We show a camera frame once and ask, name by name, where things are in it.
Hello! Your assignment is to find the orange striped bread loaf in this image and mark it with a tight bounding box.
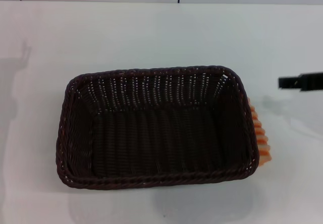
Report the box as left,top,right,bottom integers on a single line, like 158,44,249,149
248,96,273,168

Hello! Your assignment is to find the dark brown woven basket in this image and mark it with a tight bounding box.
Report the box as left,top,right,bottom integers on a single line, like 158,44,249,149
56,64,261,191

